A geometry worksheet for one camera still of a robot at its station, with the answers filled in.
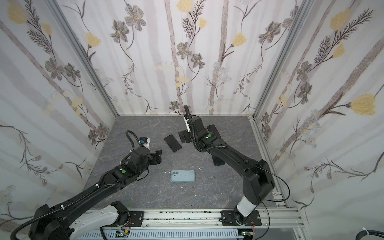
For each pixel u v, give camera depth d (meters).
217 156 0.54
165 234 0.70
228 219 0.73
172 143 1.04
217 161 0.93
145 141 0.70
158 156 0.73
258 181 0.44
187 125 0.73
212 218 0.76
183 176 0.89
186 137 0.74
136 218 0.74
